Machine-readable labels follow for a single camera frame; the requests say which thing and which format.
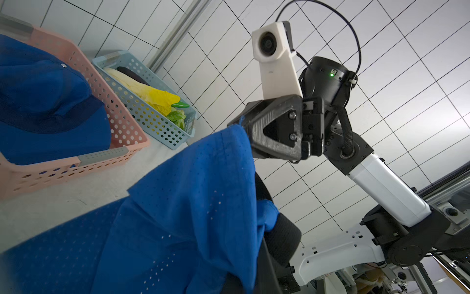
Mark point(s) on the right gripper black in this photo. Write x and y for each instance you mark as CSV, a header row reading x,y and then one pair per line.
x,y
274,125

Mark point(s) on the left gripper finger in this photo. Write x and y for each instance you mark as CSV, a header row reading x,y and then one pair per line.
x,y
279,235

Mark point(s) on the blue baseball cap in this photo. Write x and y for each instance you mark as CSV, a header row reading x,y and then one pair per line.
x,y
185,226

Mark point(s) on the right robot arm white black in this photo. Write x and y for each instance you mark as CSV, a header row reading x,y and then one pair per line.
x,y
401,230

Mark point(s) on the light blue plastic basket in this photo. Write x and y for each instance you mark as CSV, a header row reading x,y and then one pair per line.
x,y
152,122

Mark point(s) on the yellow toy corn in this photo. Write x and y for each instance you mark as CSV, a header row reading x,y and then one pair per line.
x,y
162,101

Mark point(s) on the dark purple toy eggplant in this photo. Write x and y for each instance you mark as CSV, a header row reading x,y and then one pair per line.
x,y
132,75

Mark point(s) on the green toy vegetable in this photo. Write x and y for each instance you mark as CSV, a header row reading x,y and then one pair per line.
x,y
177,114

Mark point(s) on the pink plastic basket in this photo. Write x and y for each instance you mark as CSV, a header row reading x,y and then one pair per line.
x,y
127,137

